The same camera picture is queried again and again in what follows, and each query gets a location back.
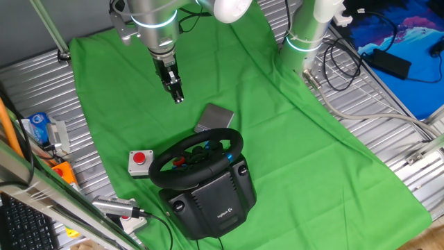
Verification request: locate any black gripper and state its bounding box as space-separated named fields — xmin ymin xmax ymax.
xmin=153 ymin=55 xmax=185 ymax=104

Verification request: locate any black steering wheel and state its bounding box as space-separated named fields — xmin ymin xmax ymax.
xmin=148 ymin=127 xmax=244 ymax=190

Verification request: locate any black Logitech wheel base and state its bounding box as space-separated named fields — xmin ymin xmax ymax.
xmin=158 ymin=154 xmax=257 ymax=241

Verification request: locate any silver digital scale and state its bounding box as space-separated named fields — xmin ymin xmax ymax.
xmin=194 ymin=103 xmax=235 ymax=134

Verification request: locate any grey box red button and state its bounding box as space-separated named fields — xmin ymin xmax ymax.
xmin=127 ymin=149 xmax=155 ymax=180

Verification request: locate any silver finned metal device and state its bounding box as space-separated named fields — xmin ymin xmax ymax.
xmin=46 ymin=119 xmax=71 ymax=153

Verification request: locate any orange box red button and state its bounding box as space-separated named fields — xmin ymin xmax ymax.
xmin=51 ymin=161 xmax=79 ymax=187

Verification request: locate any green cloth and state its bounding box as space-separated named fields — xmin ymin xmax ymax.
xmin=68 ymin=0 xmax=433 ymax=250

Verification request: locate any white box red button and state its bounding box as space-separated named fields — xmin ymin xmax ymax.
xmin=117 ymin=214 xmax=148 ymax=235

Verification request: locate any blue white tissue pack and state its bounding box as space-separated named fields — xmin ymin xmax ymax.
xmin=20 ymin=111 xmax=51 ymax=145

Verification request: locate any orange pole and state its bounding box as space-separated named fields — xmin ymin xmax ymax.
xmin=0 ymin=97 xmax=25 ymax=159

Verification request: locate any black keyboard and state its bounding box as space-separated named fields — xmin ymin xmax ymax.
xmin=0 ymin=192 xmax=60 ymax=250

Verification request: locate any black computer mouse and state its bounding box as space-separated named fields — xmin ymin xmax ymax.
xmin=429 ymin=37 xmax=444 ymax=58

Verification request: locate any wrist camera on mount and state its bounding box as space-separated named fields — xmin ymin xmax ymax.
xmin=109 ymin=0 xmax=135 ymax=47

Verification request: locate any silver exterior camera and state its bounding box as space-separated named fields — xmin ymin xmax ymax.
xmin=92 ymin=194 xmax=153 ymax=219

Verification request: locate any thin aluminium frame pole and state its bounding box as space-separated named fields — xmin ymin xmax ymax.
xmin=29 ymin=0 xmax=72 ymax=63

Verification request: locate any black camera cable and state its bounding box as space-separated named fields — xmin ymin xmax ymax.
xmin=138 ymin=210 xmax=174 ymax=250

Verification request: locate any black coiled base cable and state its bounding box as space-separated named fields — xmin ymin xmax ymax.
xmin=322 ymin=37 xmax=364 ymax=92

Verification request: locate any black hanging cable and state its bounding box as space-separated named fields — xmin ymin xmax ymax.
xmin=0 ymin=88 xmax=35 ymax=187

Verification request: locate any black wheel base cable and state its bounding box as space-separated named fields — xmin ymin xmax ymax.
xmin=196 ymin=237 xmax=225 ymax=250

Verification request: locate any large aluminium frame beam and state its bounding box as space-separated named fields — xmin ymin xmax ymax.
xmin=0 ymin=137 xmax=146 ymax=250

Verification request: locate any thick grey robot cable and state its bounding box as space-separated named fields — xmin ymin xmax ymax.
xmin=302 ymin=68 xmax=443 ymax=140

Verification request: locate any black power adapter with cables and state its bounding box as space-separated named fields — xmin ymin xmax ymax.
xmin=341 ymin=0 xmax=444 ymax=121

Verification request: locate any black adapter cord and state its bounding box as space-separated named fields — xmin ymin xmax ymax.
xmin=360 ymin=10 xmax=444 ymax=84

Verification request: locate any aluminium bar with bracket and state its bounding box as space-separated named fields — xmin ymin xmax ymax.
xmin=405 ymin=133 xmax=444 ymax=166

